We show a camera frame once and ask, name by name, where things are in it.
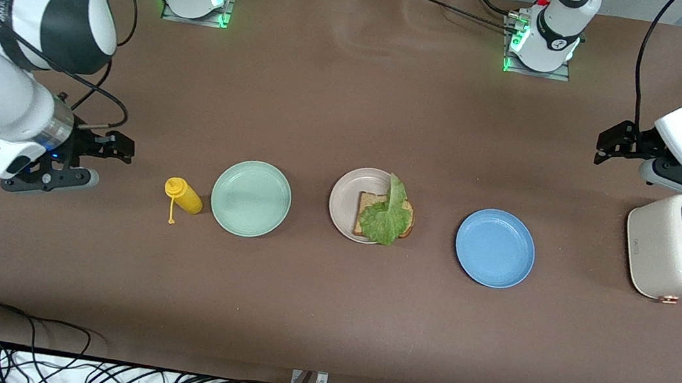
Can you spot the yellow mustard squeeze bottle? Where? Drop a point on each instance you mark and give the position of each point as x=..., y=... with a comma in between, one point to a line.
x=185, y=195

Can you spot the green lettuce leaf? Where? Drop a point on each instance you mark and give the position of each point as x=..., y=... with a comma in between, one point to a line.
x=384, y=220

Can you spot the brown bread slice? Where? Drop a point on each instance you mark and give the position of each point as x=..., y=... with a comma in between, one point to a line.
x=369, y=205

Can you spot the pale green round plate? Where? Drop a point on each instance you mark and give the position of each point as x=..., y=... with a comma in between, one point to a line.
x=251, y=199

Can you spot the blue round plate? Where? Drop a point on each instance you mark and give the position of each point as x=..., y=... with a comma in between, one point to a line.
x=495, y=248

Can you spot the beige round plate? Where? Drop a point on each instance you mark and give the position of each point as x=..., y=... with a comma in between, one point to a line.
x=347, y=192

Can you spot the cream white toaster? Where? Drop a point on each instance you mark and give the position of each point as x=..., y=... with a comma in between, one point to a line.
x=656, y=253

